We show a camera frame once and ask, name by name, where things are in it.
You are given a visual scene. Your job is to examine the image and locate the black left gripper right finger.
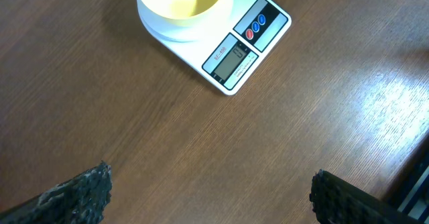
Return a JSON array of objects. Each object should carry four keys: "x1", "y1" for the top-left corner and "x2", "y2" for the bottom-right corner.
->
[{"x1": 309, "y1": 170, "x2": 422, "y2": 224}]

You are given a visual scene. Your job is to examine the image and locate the white digital kitchen scale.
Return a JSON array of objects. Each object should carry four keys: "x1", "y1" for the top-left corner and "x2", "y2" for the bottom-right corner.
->
[{"x1": 137, "y1": 0, "x2": 292, "y2": 95}]

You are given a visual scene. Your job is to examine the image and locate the yellow plastic bowl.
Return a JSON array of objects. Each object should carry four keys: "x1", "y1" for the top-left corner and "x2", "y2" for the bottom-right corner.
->
[{"x1": 141, "y1": 0, "x2": 230, "y2": 26}]

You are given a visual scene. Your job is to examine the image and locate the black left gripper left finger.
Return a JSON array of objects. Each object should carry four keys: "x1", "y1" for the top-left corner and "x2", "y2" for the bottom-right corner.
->
[{"x1": 1, "y1": 162, "x2": 112, "y2": 224}]

